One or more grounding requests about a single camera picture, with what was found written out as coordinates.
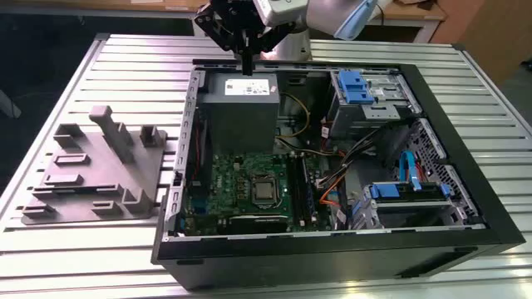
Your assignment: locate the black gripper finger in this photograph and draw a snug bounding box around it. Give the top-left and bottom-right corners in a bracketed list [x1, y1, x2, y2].
[193, 6, 249, 77]
[247, 26, 291, 77]

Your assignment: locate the black RAM stick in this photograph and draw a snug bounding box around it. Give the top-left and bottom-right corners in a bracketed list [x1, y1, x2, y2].
[34, 185, 115, 192]

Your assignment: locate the black RAM slot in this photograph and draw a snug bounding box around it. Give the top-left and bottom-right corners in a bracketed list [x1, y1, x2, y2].
[291, 153, 307, 225]
[297, 153, 311, 225]

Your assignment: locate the grey power supply unit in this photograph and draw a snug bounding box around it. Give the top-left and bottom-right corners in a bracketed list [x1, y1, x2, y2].
[197, 72, 279, 154]

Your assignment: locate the wooden desk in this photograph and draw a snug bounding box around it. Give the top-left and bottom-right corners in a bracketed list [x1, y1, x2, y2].
[0, 0, 449, 44]

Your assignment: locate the metal drive cage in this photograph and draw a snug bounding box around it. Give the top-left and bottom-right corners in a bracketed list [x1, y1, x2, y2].
[330, 70, 419, 140]

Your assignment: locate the black case fan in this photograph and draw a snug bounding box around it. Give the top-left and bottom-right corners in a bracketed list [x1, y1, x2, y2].
[190, 105, 213, 187]

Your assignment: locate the silver CPU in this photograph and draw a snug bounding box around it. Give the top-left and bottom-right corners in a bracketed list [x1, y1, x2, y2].
[253, 182, 275, 200]

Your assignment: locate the green motherboard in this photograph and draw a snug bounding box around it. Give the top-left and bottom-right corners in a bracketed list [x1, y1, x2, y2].
[182, 152, 333, 234]

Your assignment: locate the brown wooden cabinet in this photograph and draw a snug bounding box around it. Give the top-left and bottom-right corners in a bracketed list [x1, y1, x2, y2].
[429, 0, 532, 90]

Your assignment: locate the grey parts rack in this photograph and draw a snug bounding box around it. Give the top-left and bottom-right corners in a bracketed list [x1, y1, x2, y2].
[14, 105, 175, 225]

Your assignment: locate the metal CPU socket cover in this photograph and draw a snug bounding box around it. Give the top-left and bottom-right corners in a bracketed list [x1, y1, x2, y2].
[247, 172, 283, 210]

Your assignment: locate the hard disk in blue carrier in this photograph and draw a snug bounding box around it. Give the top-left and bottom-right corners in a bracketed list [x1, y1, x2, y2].
[365, 181, 453, 205]

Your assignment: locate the black graphics card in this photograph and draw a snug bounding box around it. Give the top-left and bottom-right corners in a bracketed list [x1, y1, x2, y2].
[226, 214, 287, 234]

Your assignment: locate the metal disk bay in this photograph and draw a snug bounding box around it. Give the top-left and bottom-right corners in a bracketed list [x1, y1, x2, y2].
[350, 183, 486, 231]

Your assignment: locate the black PC case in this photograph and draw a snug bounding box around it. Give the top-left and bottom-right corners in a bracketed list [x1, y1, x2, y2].
[149, 57, 526, 292]

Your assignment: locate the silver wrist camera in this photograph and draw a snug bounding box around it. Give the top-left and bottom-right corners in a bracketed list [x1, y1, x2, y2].
[251, 0, 291, 29]

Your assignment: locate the blue plastic drive bracket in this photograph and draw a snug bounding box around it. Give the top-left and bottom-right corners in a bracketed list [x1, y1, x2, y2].
[338, 70, 374, 105]

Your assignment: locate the yellow wire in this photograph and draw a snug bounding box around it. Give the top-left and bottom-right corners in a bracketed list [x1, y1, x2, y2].
[274, 92, 310, 140]

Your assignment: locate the black wire bundle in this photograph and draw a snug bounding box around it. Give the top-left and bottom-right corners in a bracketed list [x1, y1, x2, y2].
[317, 127, 385, 189]

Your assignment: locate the orange wire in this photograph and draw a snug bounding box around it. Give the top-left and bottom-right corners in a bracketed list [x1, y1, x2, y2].
[318, 185, 347, 206]

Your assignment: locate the blue wire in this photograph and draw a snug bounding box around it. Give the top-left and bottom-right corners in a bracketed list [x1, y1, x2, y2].
[398, 151, 422, 191]

